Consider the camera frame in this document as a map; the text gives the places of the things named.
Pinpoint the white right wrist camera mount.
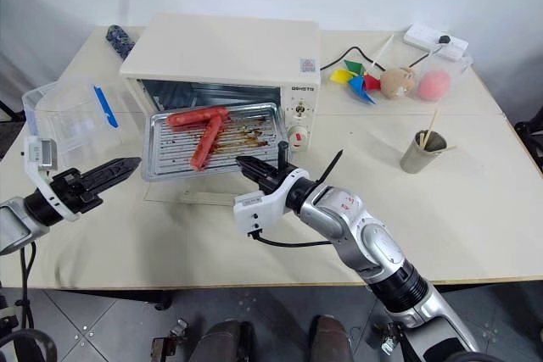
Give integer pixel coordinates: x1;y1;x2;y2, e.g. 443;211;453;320
232;166;311;237

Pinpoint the white power strip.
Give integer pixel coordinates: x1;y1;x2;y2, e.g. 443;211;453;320
402;24;470;60

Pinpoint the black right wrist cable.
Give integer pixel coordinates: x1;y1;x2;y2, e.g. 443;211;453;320
248;227;337;249

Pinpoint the cream oven knob red mark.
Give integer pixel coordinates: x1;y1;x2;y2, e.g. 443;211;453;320
288;125;310;149

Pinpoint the dark blue patterned bundle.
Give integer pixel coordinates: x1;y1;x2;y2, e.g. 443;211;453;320
105;25;137;60

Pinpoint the pink peach ball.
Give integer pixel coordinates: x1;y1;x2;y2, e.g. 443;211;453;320
417;70;452;103

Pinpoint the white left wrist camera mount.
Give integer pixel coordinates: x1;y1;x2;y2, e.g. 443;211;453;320
20;135;82;223

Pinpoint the black cable tie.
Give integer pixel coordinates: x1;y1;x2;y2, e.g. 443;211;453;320
316;149;345;187

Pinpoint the black oven power cable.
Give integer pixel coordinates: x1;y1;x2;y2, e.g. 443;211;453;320
319;45;430;73

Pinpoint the grey paper cup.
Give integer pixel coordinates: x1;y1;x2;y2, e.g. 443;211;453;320
399;130;449;175

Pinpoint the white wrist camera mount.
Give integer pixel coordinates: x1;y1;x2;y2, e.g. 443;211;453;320
232;166;311;237
20;135;82;223

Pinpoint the beige plush toy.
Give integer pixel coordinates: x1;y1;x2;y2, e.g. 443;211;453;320
379;66;419;102

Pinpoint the red sausage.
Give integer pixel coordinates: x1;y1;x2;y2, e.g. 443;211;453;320
189;115;225;172
165;106;231;128

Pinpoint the clear plastic box blue latch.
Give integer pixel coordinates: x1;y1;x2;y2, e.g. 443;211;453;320
21;75;142;160

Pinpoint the metal floor bracket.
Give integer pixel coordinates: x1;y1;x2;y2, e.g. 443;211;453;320
149;318;191;358
372;320;405;357

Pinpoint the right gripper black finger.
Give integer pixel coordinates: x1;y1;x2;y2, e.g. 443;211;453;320
235;154;281;179
240;165;270;193

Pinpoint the black curved hoop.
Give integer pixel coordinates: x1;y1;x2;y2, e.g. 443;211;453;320
0;326;59;362

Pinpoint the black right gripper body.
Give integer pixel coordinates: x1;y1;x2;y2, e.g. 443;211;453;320
259;141;299;198

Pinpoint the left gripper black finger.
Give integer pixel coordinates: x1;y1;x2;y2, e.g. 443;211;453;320
81;156;143;185
86;164;140;195

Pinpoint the ribbed metal baking tray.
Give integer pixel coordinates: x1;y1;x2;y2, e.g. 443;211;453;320
141;102;287;183

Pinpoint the cream white toaster oven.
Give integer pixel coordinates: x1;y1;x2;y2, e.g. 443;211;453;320
119;13;322;155

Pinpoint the dark rounded shape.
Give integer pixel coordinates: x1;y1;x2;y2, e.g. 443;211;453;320
308;314;354;362
198;318;256;362

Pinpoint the colourful paper pinwheel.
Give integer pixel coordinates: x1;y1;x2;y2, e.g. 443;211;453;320
330;35;396;106

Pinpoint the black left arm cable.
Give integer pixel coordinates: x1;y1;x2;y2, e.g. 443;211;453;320
16;240;38;331

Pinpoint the black table caster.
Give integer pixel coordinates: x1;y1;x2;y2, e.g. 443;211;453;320
154;289;174;312

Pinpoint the clear plastic jug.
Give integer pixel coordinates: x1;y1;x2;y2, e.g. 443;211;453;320
417;50;473;103

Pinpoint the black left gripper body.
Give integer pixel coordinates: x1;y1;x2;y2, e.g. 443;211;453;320
49;167;105;215

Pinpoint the black stand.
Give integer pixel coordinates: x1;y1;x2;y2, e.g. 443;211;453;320
513;106;543;177

